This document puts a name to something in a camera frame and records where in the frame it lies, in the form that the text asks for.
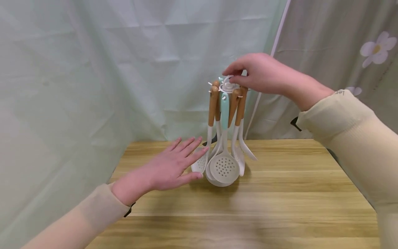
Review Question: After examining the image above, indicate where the person's right hand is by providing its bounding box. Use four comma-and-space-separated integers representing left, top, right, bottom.
222, 53, 308, 105

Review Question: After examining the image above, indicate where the teal handled white skimmer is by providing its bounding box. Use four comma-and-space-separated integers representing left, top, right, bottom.
209, 92, 240, 185

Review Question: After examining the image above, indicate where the white utensil rack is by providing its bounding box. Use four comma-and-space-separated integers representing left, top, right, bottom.
208, 75, 244, 99

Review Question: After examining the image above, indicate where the wooden handled slotted spoon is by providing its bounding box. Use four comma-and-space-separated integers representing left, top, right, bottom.
191, 85, 220, 174

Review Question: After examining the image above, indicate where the person's left hand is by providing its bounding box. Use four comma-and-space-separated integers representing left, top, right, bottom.
127, 137, 209, 199

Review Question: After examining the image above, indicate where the wooden handled white spatula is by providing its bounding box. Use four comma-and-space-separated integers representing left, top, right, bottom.
234, 86, 258, 162

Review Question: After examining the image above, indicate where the person's right forearm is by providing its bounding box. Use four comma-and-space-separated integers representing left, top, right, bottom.
294, 79, 398, 249

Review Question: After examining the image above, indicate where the wooden handled white spoon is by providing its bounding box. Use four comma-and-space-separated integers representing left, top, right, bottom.
228, 89, 246, 177

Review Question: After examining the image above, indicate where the person's left forearm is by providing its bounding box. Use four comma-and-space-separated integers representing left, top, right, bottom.
20, 175, 140, 249

